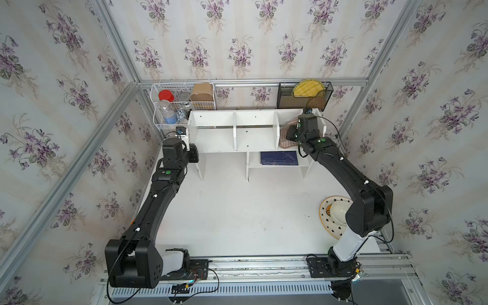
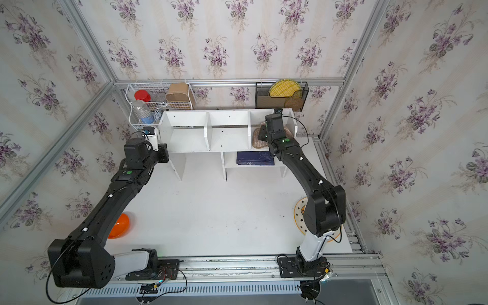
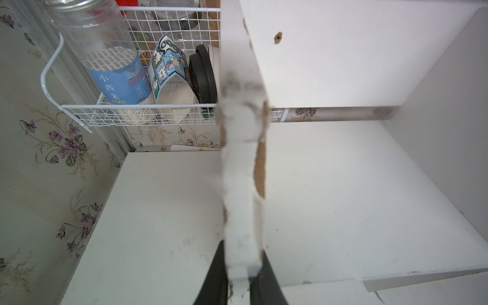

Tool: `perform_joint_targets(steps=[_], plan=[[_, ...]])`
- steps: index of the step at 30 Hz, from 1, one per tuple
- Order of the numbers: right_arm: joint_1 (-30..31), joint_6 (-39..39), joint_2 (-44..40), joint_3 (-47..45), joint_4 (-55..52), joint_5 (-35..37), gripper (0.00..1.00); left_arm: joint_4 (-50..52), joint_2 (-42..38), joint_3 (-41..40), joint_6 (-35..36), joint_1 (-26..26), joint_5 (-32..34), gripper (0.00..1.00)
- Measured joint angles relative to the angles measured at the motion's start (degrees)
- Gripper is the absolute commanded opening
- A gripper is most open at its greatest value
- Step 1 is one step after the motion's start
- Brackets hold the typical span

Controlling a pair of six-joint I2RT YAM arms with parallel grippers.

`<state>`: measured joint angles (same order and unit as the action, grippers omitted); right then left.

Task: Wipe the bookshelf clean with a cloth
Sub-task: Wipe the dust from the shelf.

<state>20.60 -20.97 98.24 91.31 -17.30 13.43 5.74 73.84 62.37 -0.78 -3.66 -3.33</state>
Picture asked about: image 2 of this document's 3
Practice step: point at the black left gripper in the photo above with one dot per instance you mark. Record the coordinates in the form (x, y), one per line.
(164, 152)

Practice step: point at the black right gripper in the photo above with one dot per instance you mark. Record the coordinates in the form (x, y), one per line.
(262, 128)

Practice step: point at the white wooden bookshelf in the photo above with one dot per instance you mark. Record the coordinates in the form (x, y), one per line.
(224, 132)

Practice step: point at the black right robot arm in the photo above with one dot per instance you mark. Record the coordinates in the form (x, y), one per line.
(325, 211)

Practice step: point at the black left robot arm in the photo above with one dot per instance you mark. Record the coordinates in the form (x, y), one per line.
(81, 260)

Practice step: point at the dark blue book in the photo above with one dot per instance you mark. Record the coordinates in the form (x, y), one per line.
(257, 158)

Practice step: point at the clear plastic bottle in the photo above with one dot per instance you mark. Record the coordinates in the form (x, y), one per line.
(143, 112)

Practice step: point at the round brown woven coaster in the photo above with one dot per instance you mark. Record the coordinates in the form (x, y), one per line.
(294, 103)

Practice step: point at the black mesh basket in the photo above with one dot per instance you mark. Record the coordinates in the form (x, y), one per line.
(264, 101)

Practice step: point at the yellow woven mat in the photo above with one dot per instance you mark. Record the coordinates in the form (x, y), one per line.
(284, 88)

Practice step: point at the red lid jar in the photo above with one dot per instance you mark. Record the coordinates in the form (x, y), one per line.
(142, 95)

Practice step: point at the brown cardboard box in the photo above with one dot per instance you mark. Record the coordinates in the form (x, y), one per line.
(179, 97)

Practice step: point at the orange bowl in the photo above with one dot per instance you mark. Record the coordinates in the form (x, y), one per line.
(121, 227)

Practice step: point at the star patterned plate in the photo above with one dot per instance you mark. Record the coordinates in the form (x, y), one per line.
(299, 211)

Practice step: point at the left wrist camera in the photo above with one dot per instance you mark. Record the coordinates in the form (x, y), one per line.
(151, 135)

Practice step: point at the white wire basket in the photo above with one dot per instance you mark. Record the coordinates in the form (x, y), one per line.
(158, 104)

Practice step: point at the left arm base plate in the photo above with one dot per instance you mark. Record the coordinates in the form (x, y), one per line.
(164, 269)

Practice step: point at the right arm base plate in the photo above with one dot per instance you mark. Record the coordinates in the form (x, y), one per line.
(296, 267)

